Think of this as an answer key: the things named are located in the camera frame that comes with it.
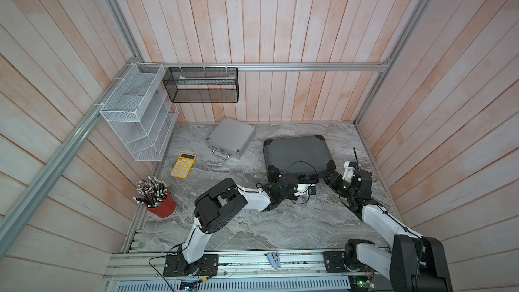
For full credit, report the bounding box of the yellow calculator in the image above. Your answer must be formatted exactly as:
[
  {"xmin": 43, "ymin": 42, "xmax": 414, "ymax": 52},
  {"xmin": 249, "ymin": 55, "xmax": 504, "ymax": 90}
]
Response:
[{"xmin": 170, "ymin": 153, "xmax": 197, "ymax": 179}]

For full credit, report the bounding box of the black mesh wall basket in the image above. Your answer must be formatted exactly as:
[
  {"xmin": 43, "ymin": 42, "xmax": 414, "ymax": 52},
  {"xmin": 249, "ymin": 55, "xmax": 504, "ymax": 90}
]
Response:
[{"xmin": 162, "ymin": 66, "xmax": 240, "ymax": 104}]

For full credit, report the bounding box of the red pencil cup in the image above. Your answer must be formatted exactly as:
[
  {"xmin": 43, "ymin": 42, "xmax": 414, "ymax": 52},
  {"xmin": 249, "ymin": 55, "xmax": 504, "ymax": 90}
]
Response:
[{"xmin": 133, "ymin": 177, "xmax": 177, "ymax": 218}]

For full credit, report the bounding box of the blue clip on rail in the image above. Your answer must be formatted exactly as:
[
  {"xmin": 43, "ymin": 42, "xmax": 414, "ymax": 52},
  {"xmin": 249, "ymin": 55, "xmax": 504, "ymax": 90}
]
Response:
[{"xmin": 266, "ymin": 251, "xmax": 281, "ymax": 270}]

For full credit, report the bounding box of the white wire mesh shelf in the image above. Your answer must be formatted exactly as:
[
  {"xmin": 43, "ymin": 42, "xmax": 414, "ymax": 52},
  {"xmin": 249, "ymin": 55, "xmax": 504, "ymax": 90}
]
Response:
[{"xmin": 101, "ymin": 63, "xmax": 178, "ymax": 162}]

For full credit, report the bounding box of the silver aluminium poker case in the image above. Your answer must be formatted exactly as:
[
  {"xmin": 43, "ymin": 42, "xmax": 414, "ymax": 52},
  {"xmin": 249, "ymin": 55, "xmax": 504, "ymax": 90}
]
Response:
[{"xmin": 206, "ymin": 117, "xmax": 256, "ymax": 161}]

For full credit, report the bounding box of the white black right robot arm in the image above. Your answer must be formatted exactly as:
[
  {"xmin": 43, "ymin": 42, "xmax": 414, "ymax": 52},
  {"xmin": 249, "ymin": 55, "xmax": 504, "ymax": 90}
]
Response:
[{"xmin": 324, "ymin": 167, "xmax": 453, "ymax": 291}]

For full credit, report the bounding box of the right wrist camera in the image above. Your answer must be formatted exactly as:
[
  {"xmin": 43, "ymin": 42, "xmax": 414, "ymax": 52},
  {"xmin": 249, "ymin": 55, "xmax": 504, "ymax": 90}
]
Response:
[{"xmin": 343, "ymin": 162, "xmax": 358, "ymax": 183}]

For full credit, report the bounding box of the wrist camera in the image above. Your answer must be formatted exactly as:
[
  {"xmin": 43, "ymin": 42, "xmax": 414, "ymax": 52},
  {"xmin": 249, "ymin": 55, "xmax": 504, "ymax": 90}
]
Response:
[
  {"xmin": 343, "ymin": 162, "xmax": 358, "ymax": 183},
  {"xmin": 295, "ymin": 183, "xmax": 316, "ymax": 196}
]

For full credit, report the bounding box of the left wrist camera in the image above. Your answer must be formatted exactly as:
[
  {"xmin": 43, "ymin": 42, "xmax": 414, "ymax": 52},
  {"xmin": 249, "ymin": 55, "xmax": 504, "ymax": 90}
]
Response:
[{"xmin": 295, "ymin": 183, "xmax": 316, "ymax": 196}]

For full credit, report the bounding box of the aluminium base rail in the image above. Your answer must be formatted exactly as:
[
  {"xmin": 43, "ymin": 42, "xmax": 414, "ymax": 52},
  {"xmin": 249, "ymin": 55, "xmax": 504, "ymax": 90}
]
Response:
[{"xmin": 101, "ymin": 249, "xmax": 393, "ymax": 291}]

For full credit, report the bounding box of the dark grey poker case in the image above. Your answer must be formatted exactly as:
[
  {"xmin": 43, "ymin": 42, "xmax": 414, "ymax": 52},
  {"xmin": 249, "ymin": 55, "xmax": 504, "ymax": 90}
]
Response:
[{"xmin": 263, "ymin": 135, "xmax": 336, "ymax": 184}]

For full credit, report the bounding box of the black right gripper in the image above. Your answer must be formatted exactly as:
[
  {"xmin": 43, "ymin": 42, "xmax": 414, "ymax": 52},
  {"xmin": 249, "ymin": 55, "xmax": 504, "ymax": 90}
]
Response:
[{"xmin": 322, "ymin": 170, "xmax": 357, "ymax": 201}]

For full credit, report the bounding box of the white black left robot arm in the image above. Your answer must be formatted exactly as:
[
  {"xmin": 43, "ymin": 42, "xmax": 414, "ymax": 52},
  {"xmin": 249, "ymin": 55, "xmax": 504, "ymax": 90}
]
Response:
[{"xmin": 181, "ymin": 174, "xmax": 298, "ymax": 264}]

